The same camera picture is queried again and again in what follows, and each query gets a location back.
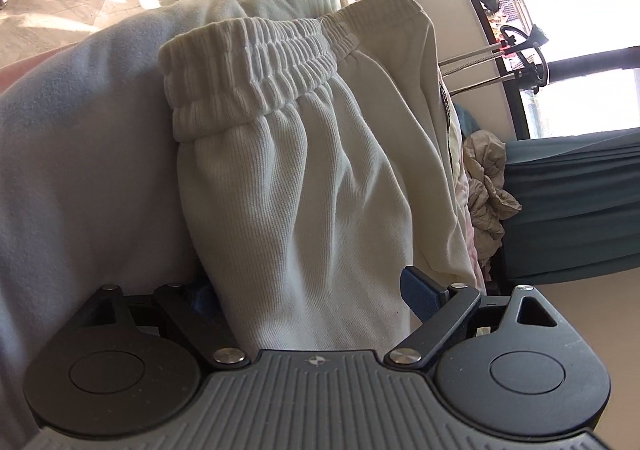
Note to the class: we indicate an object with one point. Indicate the grey quilt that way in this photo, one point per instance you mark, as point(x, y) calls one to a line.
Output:
point(487, 190)

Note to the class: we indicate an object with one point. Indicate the white pants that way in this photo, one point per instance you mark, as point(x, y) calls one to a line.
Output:
point(300, 180)

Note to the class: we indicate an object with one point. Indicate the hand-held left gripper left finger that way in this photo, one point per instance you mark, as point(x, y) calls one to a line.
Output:
point(202, 302)

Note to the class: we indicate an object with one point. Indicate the black sofa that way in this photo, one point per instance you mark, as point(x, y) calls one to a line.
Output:
point(495, 275)

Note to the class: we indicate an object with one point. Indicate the teal pillow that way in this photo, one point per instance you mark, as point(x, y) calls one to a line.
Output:
point(465, 123)

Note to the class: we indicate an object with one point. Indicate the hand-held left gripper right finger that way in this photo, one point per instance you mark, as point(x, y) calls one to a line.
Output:
point(417, 292)

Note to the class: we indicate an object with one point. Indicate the blue curtain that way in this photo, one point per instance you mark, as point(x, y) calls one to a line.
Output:
point(575, 205)

